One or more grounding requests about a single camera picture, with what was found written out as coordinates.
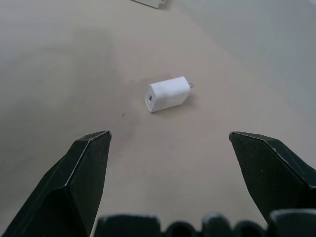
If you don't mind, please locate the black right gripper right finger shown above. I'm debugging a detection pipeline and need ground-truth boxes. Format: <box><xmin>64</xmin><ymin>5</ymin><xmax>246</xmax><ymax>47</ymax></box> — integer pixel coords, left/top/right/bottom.
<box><xmin>229</xmin><ymin>131</ymin><xmax>316</xmax><ymax>227</ymax></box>

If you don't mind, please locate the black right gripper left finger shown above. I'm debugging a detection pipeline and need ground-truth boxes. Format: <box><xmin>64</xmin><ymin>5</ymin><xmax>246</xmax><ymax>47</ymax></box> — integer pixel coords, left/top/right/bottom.
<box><xmin>0</xmin><ymin>130</ymin><xmax>112</xmax><ymax>237</ymax></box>

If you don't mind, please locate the white USB charger plug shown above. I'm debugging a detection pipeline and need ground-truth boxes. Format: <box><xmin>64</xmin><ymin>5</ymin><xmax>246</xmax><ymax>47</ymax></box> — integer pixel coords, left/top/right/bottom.
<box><xmin>143</xmin><ymin>76</ymin><xmax>195</xmax><ymax>114</ymax></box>

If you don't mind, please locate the white object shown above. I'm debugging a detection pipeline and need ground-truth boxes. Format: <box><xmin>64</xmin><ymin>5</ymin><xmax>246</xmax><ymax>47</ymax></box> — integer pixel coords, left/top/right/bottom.
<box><xmin>130</xmin><ymin>0</ymin><xmax>166</xmax><ymax>9</ymax></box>

